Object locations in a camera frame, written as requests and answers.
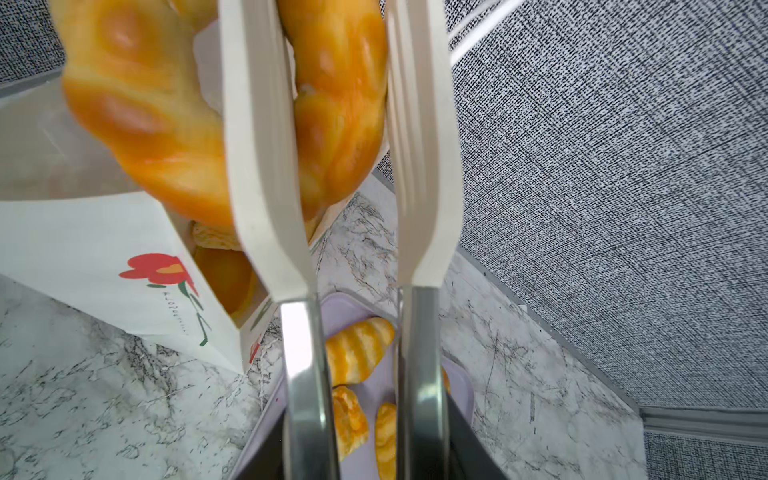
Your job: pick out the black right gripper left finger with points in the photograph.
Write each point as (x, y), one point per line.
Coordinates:
(262, 458)

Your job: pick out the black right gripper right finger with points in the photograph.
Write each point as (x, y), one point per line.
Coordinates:
(468, 459)

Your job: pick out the braided bread roll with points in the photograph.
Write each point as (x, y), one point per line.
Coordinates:
(351, 426)

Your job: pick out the metal tongs with white tips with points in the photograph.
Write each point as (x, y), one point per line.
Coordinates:
(261, 161)

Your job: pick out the white paper bag with rose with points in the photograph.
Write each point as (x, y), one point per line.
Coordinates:
(76, 227)

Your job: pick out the glazed donut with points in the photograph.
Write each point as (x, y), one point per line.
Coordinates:
(130, 80)

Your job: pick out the red-brown triangular pastry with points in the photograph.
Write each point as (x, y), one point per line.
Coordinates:
(232, 279)

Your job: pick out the small croissant top left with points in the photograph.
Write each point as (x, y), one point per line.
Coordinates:
(354, 353)

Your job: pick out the lilac plastic tray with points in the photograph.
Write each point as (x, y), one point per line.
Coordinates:
(340, 310)

